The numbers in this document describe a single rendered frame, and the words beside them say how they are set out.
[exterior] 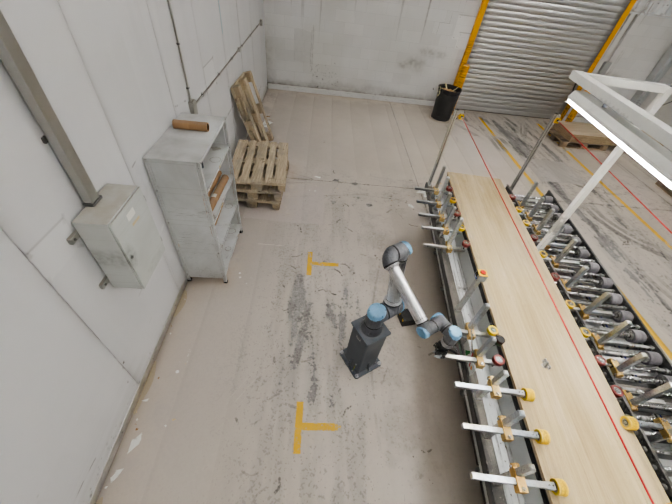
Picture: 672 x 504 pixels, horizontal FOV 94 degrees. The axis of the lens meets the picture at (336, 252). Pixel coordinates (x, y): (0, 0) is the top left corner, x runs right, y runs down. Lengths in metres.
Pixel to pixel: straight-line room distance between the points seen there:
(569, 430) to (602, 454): 0.19
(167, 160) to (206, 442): 2.28
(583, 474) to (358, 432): 1.53
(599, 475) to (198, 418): 2.81
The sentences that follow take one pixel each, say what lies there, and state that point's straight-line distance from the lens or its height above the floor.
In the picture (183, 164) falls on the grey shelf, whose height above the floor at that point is 1.52.
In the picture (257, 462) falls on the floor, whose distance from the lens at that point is 3.01.
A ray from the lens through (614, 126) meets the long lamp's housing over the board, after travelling 2.44.
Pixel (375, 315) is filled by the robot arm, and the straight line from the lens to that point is 2.55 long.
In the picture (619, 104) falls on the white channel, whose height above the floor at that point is 2.45.
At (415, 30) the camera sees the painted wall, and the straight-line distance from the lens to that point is 8.98.
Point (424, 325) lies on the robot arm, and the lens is 2.21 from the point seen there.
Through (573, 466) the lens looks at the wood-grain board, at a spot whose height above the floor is 0.90.
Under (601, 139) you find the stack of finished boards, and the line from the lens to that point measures 9.87.
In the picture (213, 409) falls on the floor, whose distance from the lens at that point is 3.17.
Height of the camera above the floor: 2.95
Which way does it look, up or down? 45 degrees down
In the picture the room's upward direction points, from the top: 9 degrees clockwise
